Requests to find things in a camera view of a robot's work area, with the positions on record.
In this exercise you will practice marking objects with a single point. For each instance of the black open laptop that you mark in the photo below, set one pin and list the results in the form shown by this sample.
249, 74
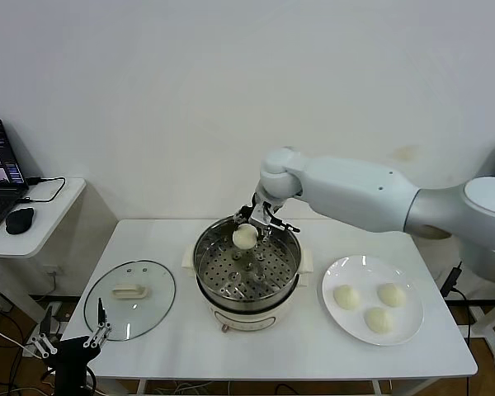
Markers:
0, 185

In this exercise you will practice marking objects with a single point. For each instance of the stainless steel steamer basket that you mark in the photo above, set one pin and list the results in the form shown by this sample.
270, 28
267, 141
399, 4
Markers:
239, 284

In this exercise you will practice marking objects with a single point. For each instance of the black computer mouse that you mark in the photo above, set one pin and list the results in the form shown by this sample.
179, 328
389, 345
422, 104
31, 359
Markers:
20, 220

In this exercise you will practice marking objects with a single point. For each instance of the white steamed baozi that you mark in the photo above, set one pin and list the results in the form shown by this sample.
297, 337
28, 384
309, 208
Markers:
391, 295
346, 297
244, 238
378, 320

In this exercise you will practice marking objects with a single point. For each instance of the white wall outlet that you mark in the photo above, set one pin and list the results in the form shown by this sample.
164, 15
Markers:
53, 272

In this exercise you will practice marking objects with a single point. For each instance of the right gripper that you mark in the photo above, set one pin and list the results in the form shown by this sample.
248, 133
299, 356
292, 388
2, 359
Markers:
264, 214

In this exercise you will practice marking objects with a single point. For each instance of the glass pot lid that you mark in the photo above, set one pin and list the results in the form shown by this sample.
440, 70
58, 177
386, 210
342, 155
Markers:
130, 292

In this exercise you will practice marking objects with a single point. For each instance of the cream electric cooker base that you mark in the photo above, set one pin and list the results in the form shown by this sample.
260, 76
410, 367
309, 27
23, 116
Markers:
247, 319

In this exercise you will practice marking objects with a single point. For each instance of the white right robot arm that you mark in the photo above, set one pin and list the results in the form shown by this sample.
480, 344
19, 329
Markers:
354, 189

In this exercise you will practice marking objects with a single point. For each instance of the white round plate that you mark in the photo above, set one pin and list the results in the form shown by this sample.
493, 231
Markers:
346, 321

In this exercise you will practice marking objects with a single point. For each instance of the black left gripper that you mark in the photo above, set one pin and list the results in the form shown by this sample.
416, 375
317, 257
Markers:
71, 359

